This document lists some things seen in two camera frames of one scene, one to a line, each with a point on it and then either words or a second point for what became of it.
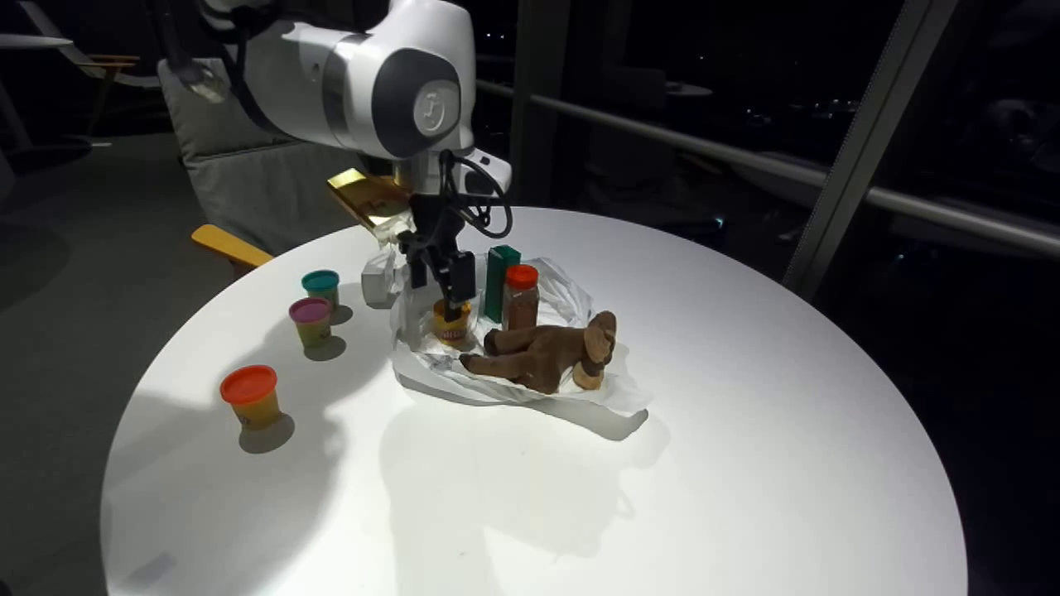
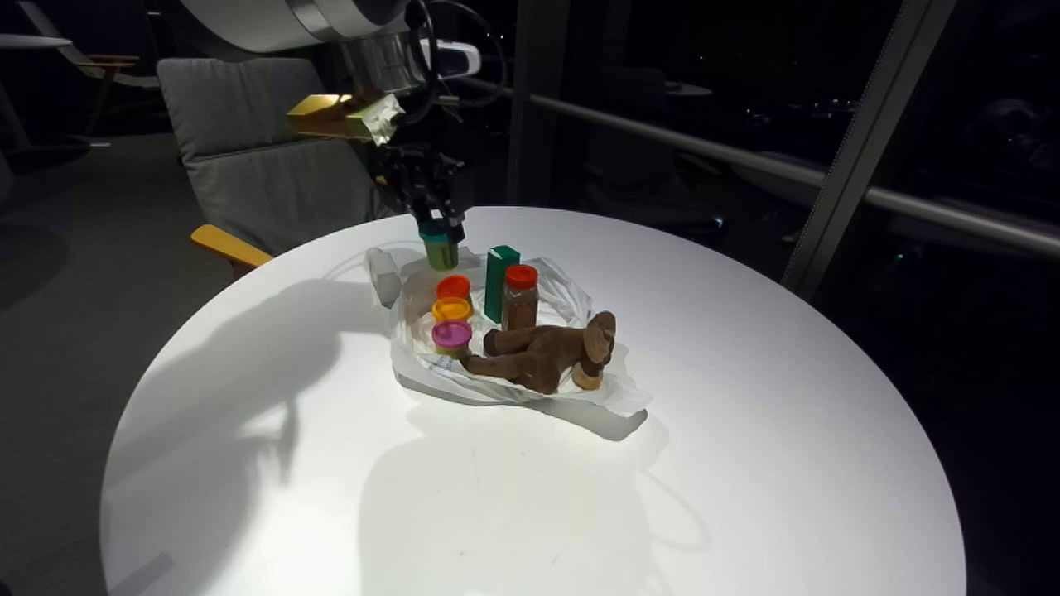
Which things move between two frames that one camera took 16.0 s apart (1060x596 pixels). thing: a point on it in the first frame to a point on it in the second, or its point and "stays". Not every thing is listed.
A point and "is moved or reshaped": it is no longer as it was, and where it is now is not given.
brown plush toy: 543,355 stays
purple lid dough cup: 313,321 to 451,336
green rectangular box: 494,280 stays
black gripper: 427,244 to 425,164
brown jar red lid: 520,296 stays
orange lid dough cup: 253,392 is moved or reshaped
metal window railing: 775,156 stays
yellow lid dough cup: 451,321 stays
